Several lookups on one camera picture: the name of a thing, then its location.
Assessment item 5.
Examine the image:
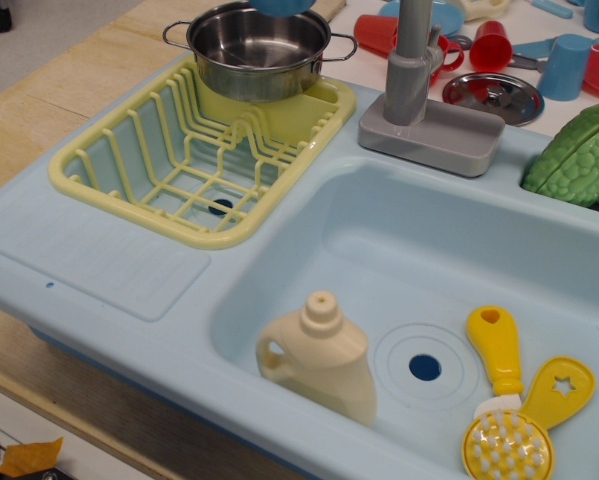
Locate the blue plastic cup with handle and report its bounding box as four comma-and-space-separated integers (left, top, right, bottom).
248, 0, 316, 17

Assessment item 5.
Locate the stainless steel pot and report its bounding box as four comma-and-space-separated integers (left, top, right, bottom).
162, 1, 358, 103

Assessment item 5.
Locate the red cup lying down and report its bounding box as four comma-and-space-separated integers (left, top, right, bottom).
353, 14, 398, 58

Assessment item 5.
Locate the steel pot lid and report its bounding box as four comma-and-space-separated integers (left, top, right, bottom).
442, 73, 545, 126

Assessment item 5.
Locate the red upright cup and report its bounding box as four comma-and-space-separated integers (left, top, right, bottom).
469, 20, 513, 72

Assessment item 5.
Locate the blue inverted cup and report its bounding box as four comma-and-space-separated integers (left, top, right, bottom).
537, 34, 592, 101

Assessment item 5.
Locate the light blue toy sink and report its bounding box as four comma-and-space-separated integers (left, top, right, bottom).
0, 67, 599, 479

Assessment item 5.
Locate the cream toy detergent bottle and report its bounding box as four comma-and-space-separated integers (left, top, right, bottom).
256, 290, 378, 427

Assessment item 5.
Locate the pale yellow dish rack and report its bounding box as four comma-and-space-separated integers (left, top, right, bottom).
48, 56, 356, 249

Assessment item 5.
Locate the grey toy faucet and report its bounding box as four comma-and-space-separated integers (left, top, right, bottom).
357, 1, 505, 178

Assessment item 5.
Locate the yellow dish brush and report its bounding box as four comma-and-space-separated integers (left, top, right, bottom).
466, 305, 524, 418

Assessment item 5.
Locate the red mug behind faucet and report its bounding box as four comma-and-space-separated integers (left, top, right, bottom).
430, 35, 465, 84

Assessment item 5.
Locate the blue plate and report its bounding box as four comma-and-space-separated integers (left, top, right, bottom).
378, 0, 465, 36

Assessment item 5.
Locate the cream toy item top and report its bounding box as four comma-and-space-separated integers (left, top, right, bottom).
454, 0, 511, 21

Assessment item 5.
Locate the yellow round scrubber brush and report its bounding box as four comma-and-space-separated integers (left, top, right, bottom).
462, 356, 596, 479

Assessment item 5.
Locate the green bumpy toy vegetable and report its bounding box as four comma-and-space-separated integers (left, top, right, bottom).
521, 104, 599, 207

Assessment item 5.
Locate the blue toy knife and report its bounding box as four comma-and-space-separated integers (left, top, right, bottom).
513, 37, 556, 59

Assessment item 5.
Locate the orange tape piece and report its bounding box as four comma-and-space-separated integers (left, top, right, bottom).
0, 437, 63, 478

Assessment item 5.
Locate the black caster wheel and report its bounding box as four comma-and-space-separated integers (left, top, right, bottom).
0, 6, 13, 33

